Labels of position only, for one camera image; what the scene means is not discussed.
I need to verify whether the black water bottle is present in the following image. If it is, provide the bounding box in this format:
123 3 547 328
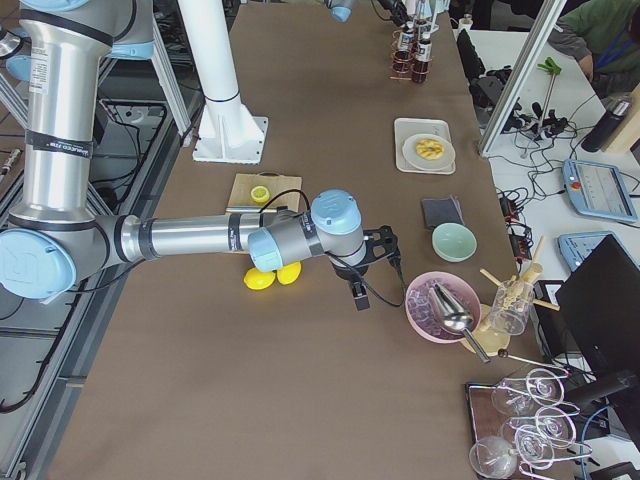
581 95 633 153

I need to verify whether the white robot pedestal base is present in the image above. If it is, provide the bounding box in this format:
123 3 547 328
179 0 268 165

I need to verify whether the aluminium frame post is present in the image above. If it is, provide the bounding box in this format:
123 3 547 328
478 0 566 157

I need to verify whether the black monitor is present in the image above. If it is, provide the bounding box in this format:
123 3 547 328
557 235 639 374

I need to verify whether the tea bottle in rack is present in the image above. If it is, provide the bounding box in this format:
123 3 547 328
411 33 432 84

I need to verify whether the bamboo cutting board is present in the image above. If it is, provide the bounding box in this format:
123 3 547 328
226 173 302 213

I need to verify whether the white round plate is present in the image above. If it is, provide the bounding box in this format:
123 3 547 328
401 134 455 172

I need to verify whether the mint green bowl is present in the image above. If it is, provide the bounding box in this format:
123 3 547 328
432 223 477 263

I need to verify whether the half lemon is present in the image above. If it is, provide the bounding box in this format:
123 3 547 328
250 185 271 205

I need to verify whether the wooden cup tree stand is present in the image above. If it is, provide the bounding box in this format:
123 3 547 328
475 236 560 356

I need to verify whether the wine glass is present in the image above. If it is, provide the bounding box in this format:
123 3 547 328
469 436 518 479

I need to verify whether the cream serving tray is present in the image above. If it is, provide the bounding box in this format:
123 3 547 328
394 117 456 175

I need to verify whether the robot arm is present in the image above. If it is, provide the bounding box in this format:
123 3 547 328
1 1 400 309
323 0 357 23

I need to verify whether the copper wire bottle rack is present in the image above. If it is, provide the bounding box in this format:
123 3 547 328
391 25 432 84

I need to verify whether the tea bottle rack right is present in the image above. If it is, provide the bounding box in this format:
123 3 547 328
392 21 414 75

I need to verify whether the yellow lemon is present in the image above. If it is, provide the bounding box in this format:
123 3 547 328
243 268 276 291
276 262 302 285

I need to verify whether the black framed wooden tray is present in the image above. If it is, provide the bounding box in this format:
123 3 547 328
465 383 519 463

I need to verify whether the glazed donut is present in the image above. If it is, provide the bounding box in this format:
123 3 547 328
415 138 444 160

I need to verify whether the yellow lemon lower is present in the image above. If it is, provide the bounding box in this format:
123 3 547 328
276 262 302 285

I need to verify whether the blue teach pendant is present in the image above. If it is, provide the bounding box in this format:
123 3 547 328
562 159 638 223
557 230 628 272

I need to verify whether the yellow lemon upper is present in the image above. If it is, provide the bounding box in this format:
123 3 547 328
243 268 276 291

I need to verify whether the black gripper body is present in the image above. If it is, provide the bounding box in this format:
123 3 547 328
330 225 402 283

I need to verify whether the pink bowl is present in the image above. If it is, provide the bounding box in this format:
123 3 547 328
405 271 481 344

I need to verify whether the grey folded cloth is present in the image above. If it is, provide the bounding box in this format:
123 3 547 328
421 195 464 229

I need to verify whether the steel ice scoop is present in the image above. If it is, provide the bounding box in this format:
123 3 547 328
432 283 490 363

